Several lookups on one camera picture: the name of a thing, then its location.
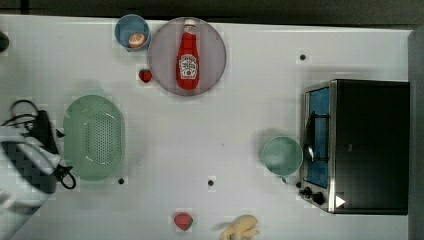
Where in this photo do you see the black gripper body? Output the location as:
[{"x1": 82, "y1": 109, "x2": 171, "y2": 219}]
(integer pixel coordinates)
[{"x1": 31, "y1": 110, "x2": 65, "y2": 154}]

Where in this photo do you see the green plastic strainer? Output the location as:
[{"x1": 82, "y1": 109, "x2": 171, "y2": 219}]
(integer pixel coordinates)
[{"x1": 63, "y1": 89, "x2": 125, "y2": 181}]

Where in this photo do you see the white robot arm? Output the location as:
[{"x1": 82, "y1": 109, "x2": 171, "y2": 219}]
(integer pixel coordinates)
[{"x1": 0, "y1": 110, "x2": 61, "y2": 240}]

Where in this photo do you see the small red strawberry toy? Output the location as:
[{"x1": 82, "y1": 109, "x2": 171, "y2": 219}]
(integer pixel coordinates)
[{"x1": 138, "y1": 70, "x2": 153, "y2": 83}]

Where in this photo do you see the orange slice toy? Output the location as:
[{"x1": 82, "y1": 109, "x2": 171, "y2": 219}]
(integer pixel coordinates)
[{"x1": 128, "y1": 33, "x2": 146, "y2": 48}]

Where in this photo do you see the blue cup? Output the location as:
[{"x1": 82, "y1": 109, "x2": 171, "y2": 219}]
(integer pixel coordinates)
[{"x1": 114, "y1": 14, "x2": 151, "y2": 52}]

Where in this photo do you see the grey round plate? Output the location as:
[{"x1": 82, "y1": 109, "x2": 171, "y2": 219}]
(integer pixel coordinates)
[{"x1": 148, "y1": 17, "x2": 226, "y2": 96}]

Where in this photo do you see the red ketchup bottle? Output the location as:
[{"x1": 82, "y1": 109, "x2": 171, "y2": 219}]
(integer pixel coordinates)
[{"x1": 176, "y1": 19, "x2": 200, "y2": 90}]

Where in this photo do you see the large red strawberry toy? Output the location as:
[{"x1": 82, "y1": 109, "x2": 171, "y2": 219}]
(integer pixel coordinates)
[{"x1": 174, "y1": 213, "x2": 193, "y2": 231}]

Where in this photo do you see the yellow banana bunch toy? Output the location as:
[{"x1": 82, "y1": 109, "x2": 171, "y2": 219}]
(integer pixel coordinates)
[{"x1": 219, "y1": 215, "x2": 259, "y2": 240}]

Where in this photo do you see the green mug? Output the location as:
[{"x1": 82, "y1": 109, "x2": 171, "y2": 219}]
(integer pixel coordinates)
[{"x1": 259, "y1": 136, "x2": 303, "y2": 184}]

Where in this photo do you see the black toaster oven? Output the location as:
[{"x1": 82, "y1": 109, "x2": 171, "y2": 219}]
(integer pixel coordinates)
[{"x1": 297, "y1": 79, "x2": 410, "y2": 215}]

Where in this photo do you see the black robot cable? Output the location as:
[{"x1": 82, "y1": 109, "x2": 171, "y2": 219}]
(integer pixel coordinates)
[{"x1": 0, "y1": 99, "x2": 77, "y2": 191}]

